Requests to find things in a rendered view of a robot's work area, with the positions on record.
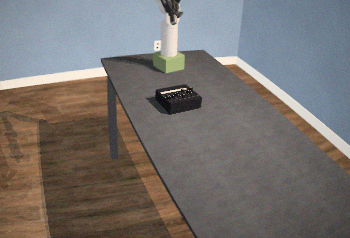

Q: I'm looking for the black lighting desk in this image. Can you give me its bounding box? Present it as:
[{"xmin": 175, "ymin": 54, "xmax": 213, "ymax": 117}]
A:
[{"xmin": 155, "ymin": 84, "xmax": 202, "ymax": 114}]

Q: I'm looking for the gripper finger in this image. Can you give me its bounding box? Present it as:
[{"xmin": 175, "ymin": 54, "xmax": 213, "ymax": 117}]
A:
[
  {"xmin": 173, "ymin": 3, "xmax": 183, "ymax": 25},
  {"xmin": 161, "ymin": 0, "xmax": 176, "ymax": 25}
]

